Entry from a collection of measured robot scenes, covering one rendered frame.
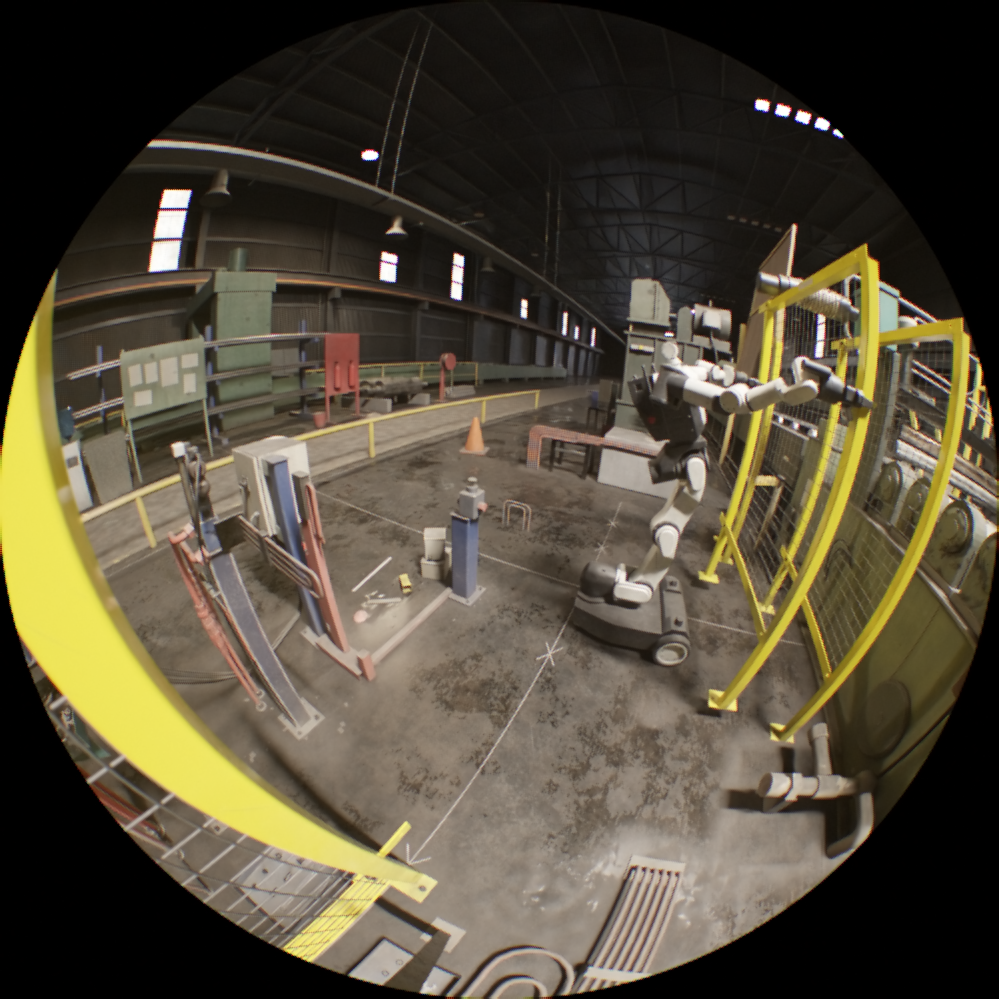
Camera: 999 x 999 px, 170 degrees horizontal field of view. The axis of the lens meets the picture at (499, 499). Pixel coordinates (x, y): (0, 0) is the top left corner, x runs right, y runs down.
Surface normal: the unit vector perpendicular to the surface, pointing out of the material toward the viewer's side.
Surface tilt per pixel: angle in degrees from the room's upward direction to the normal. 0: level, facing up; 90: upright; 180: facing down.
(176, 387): 90
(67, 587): 90
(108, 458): 94
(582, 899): 0
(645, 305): 90
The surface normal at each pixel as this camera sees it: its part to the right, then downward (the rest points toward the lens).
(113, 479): 0.92, 0.26
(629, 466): -0.46, 0.33
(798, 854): 0.06, -0.91
